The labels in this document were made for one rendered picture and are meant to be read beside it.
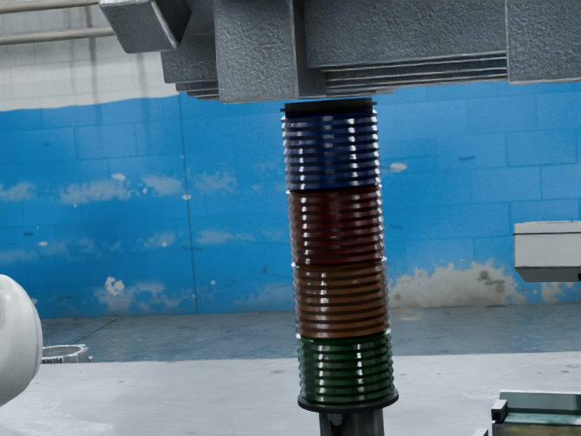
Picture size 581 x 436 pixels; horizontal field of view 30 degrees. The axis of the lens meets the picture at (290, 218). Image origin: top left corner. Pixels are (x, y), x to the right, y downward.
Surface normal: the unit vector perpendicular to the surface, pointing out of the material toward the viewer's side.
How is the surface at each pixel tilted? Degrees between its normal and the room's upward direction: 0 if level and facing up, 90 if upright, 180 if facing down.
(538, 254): 68
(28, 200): 90
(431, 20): 90
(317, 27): 90
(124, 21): 135
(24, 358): 102
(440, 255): 90
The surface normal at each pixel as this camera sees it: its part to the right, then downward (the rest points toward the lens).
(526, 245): -0.37, -0.26
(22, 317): 0.86, -0.31
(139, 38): -0.21, 0.78
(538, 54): -0.37, 0.12
